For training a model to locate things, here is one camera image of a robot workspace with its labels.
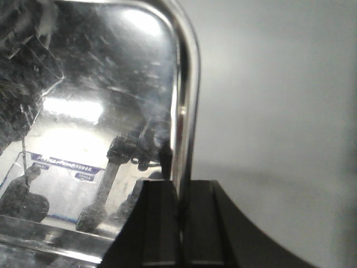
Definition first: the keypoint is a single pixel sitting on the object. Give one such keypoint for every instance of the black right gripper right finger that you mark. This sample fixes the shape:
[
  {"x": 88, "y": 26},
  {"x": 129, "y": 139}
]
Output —
[{"x": 218, "y": 234}]

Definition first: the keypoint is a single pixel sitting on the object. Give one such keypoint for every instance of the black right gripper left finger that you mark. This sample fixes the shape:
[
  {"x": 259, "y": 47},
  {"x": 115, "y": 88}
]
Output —
[{"x": 150, "y": 236}]

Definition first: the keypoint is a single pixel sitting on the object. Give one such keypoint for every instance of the silver metal tray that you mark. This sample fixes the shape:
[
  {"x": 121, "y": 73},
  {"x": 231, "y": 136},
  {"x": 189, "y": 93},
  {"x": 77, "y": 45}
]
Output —
[{"x": 96, "y": 97}]

